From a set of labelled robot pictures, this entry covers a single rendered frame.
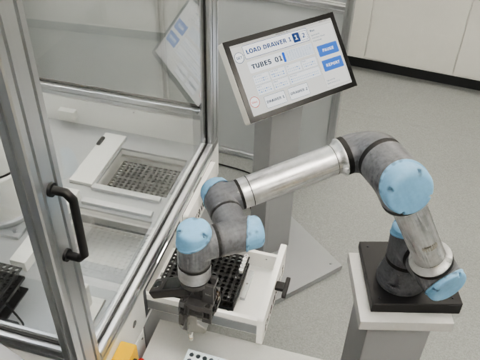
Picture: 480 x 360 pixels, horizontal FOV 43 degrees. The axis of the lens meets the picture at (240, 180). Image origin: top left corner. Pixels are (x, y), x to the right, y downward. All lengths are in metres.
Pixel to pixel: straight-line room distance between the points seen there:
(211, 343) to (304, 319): 1.08
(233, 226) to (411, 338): 0.91
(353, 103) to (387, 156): 2.81
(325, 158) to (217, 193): 0.27
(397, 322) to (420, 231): 0.44
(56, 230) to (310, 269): 1.96
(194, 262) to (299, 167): 0.34
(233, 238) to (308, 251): 1.75
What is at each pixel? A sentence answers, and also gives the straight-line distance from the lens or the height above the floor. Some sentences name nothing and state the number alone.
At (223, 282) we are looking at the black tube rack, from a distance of 1.77.
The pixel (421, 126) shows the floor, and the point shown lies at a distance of 4.09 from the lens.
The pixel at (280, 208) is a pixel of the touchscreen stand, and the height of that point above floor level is 0.33.
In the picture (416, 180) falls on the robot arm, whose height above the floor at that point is 1.38.
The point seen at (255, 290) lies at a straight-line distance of 1.80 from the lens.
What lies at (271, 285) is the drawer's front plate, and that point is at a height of 0.93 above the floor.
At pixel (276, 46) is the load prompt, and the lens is 2.33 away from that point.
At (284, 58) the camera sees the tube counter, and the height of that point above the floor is 1.11.
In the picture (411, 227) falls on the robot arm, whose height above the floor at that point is 1.21.
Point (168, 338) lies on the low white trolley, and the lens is 1.80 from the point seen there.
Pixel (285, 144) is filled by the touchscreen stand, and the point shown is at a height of 0.70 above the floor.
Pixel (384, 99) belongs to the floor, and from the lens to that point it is 4.30.
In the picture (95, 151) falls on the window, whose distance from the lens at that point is 1.26.
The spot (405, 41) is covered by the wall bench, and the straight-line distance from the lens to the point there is 4.43.
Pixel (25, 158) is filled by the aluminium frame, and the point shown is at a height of 1.63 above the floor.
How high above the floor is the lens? 2.22
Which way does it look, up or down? 40 degrees down
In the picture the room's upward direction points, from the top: 2 degrees clockwise
